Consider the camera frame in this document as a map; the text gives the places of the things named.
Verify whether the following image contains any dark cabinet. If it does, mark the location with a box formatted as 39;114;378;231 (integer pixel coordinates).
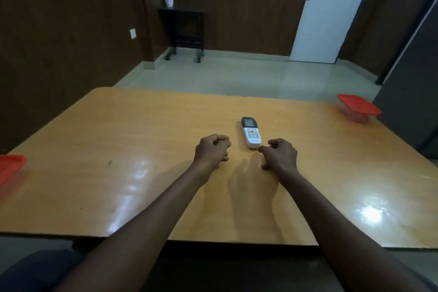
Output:
372;0;438;160

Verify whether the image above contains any white remote control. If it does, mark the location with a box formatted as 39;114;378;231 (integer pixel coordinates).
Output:
241;117;262;149

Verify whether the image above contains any person's right hand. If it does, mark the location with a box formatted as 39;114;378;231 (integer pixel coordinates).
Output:
257;138;298;179

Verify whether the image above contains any person's left hand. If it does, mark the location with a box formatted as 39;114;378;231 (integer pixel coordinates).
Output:
193;134;232;170

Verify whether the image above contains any person's left forearm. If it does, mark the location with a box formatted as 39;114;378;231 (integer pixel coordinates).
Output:
53;161;213;292

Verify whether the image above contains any red lidded plastic container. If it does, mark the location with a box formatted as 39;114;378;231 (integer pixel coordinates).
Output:
0;154;28;187
336;94;382;122

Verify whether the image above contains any person's right forearm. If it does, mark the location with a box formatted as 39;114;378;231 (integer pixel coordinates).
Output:
275;170;432;292

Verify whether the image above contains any black side table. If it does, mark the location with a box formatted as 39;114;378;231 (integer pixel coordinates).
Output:
157;7;206;64

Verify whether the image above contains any white door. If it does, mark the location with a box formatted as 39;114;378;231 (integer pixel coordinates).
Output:
289;0;380;64

